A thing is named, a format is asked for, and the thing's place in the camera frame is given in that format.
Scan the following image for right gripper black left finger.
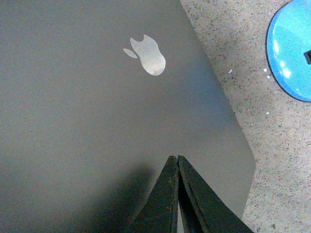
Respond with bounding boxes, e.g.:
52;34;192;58
130;156;179;233

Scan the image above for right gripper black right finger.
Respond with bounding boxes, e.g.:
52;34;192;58
177;155;252;233

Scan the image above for grey laptop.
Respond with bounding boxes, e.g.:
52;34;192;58
0;0;256;233

